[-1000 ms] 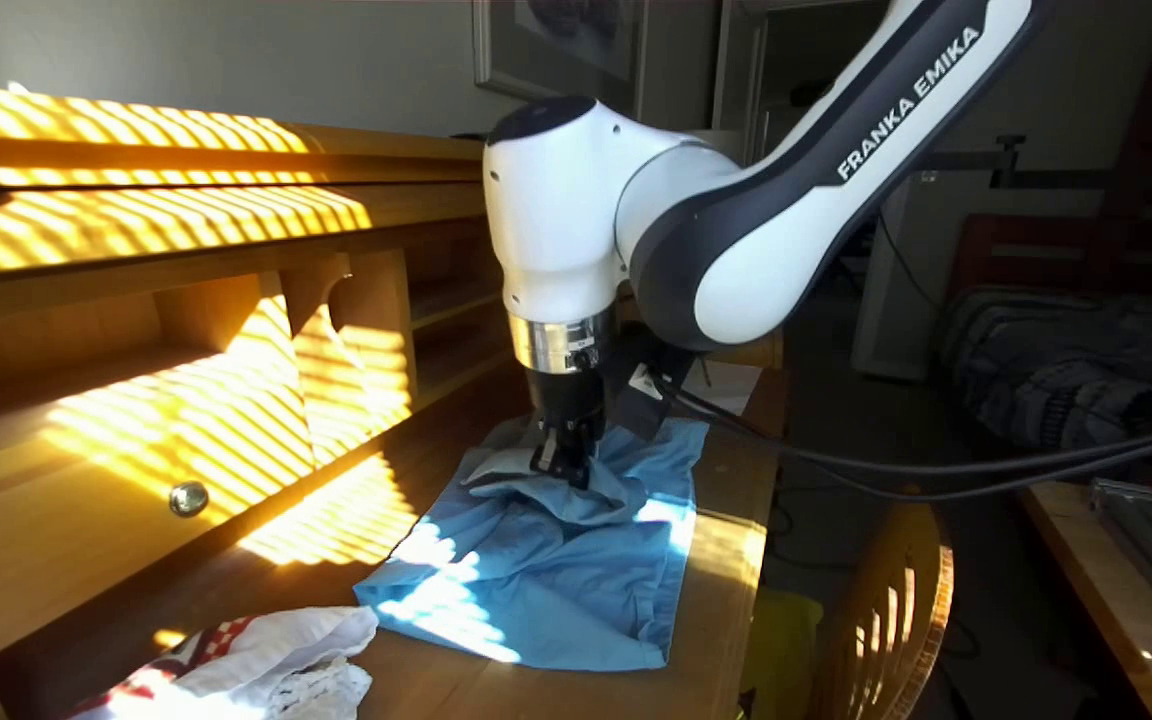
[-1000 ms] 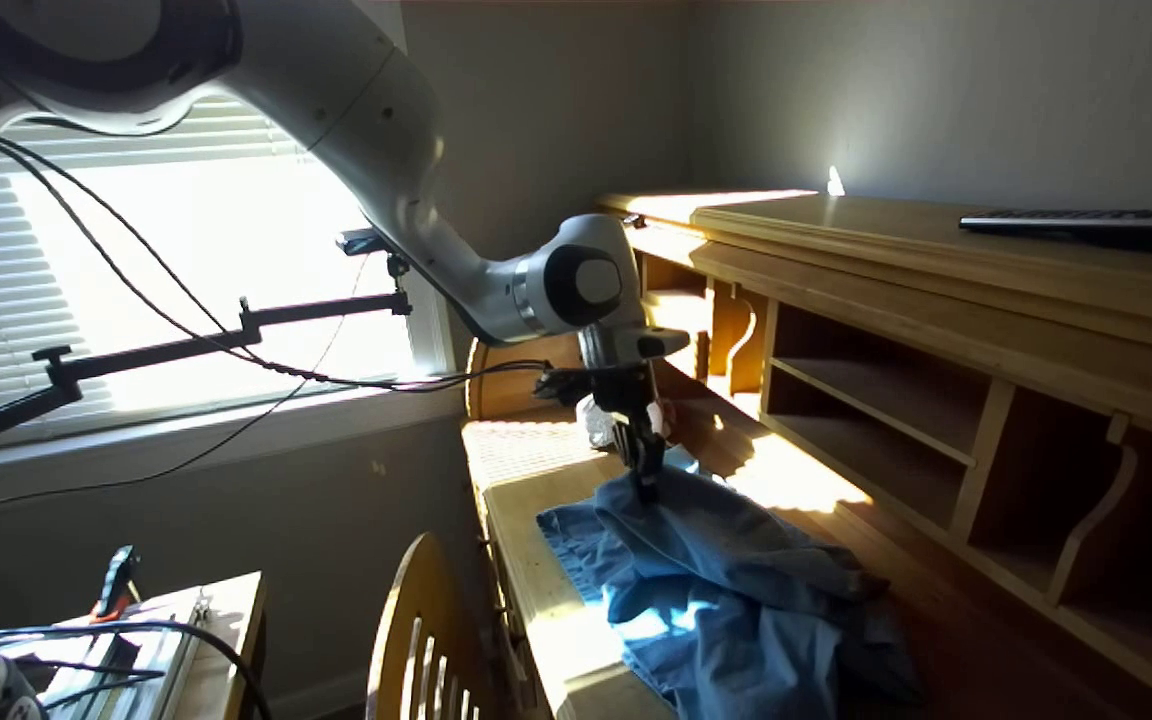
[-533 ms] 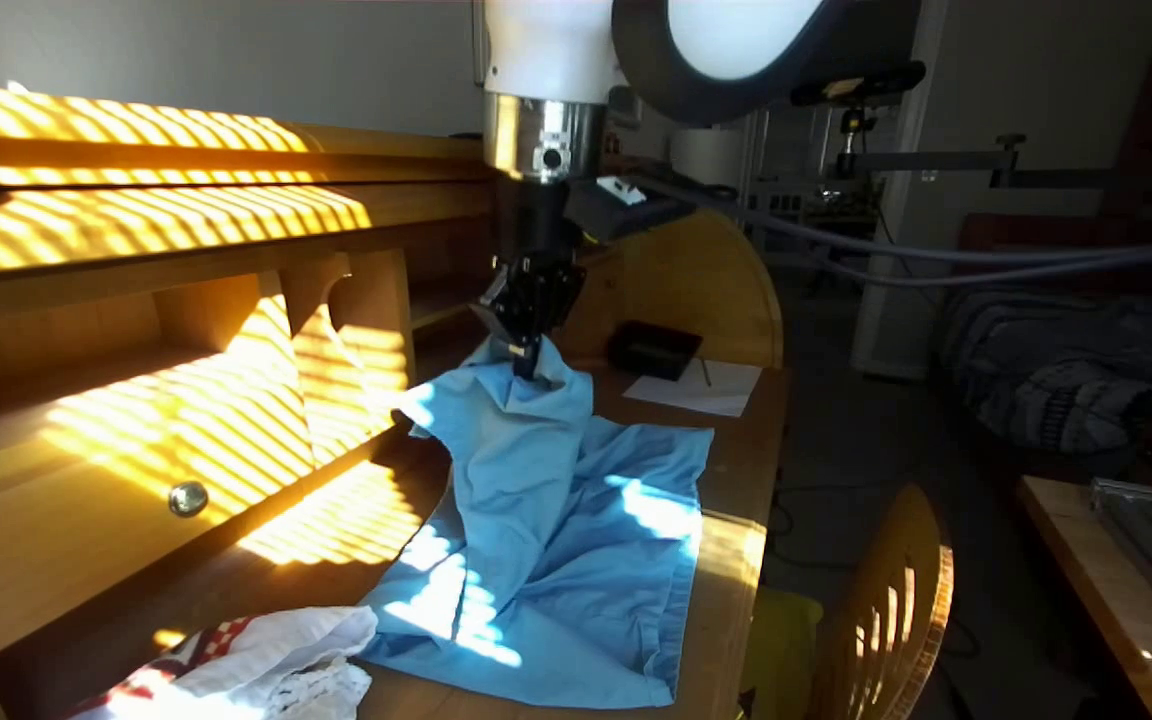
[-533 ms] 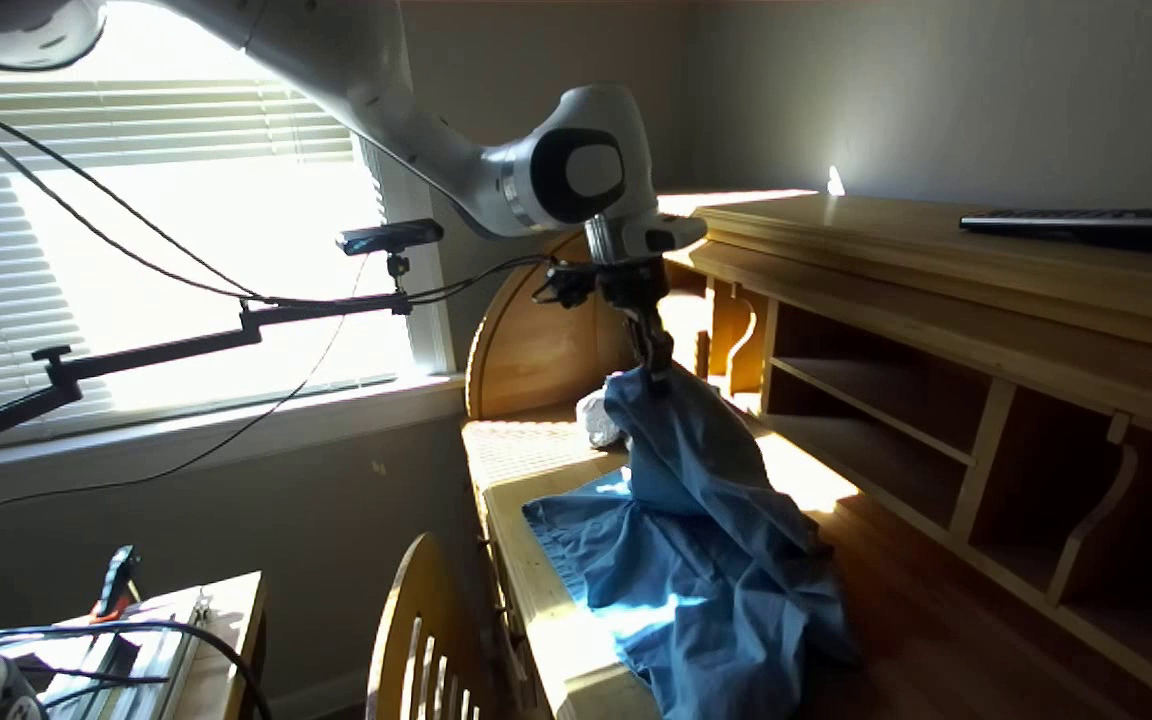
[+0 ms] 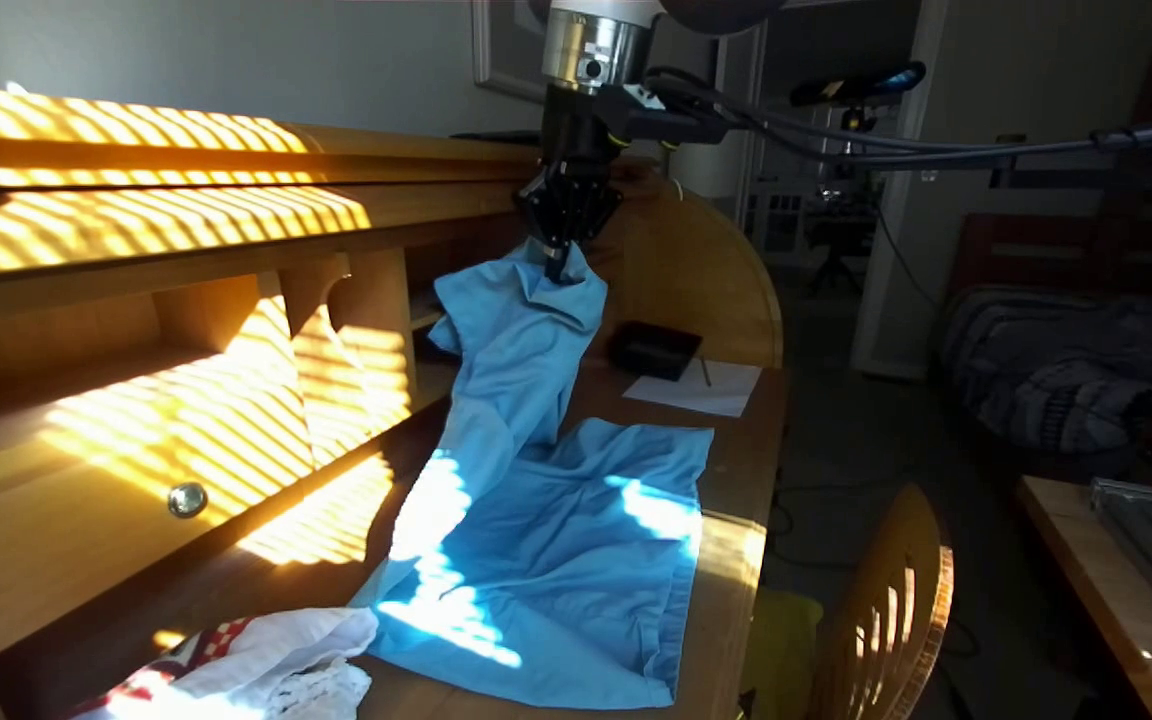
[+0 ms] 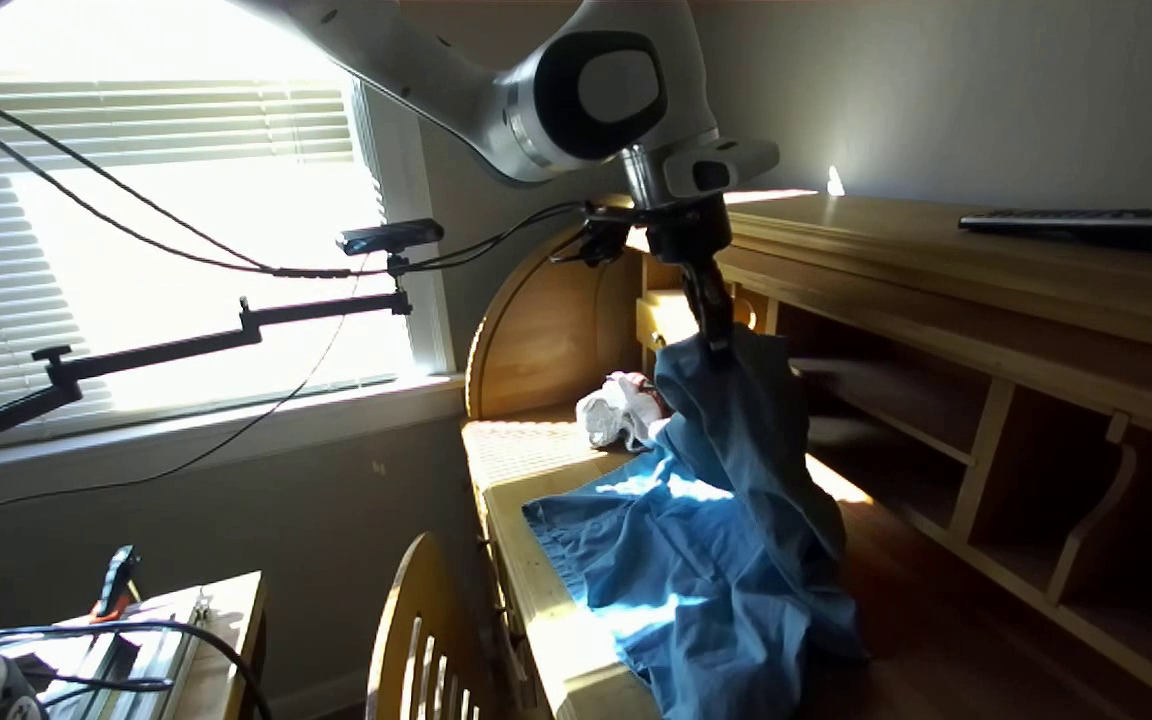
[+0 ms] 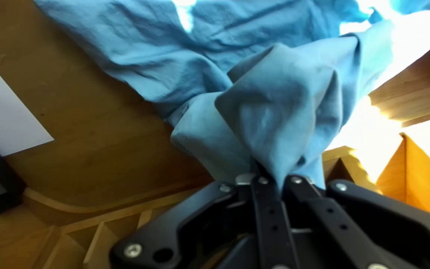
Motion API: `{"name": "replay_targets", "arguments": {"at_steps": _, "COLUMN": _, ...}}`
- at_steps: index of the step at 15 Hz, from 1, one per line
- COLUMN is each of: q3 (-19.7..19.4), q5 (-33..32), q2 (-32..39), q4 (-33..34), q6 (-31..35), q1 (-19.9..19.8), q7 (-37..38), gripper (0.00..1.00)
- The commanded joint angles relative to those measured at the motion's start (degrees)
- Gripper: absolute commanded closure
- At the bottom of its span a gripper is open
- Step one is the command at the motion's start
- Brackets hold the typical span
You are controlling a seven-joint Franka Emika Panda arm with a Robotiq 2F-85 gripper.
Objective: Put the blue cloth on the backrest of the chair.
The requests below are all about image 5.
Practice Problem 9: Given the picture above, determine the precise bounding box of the striped bed cover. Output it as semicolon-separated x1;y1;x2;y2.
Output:
939;284;1152;472

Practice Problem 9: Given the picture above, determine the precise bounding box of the round metal desk knob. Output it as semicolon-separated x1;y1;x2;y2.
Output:
166;479;212;524

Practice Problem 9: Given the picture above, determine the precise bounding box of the black tripod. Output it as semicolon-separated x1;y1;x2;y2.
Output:
808;171;881;294

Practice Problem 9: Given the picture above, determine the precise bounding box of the black shallow tray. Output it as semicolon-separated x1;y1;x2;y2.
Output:
599;314;707;383

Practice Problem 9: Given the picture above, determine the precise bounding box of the yellow seat cushion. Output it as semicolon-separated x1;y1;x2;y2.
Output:
742;589;829;720

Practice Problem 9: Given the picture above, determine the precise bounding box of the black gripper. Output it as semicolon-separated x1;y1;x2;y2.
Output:
513;87;633;287

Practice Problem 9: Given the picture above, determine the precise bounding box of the framed wall picture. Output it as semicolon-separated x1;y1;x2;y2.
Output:
470;0;569;102

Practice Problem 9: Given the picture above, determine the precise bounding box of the black flat device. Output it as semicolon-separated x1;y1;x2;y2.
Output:
450;125;541;148

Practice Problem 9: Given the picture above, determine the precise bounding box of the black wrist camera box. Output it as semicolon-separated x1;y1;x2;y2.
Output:
607;75;742;148

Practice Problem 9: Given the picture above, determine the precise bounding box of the wooden chair back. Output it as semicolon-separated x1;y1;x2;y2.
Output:
808;479;959;720

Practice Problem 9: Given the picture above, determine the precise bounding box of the wooden roll-top desk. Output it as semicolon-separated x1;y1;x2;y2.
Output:
0;75;794;720

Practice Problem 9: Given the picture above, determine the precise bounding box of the blue cloth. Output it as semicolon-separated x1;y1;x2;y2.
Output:
351;235;722;714

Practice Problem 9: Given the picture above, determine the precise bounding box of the dark wooden headboard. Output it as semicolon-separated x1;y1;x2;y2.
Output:
952;203;1152;305

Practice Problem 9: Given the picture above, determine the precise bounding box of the white crumpled cloth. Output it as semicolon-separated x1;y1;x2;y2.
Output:
71;605;385;720

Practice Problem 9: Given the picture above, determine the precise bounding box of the brown wooden table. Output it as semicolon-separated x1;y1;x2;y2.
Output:
1014;472;1152;720

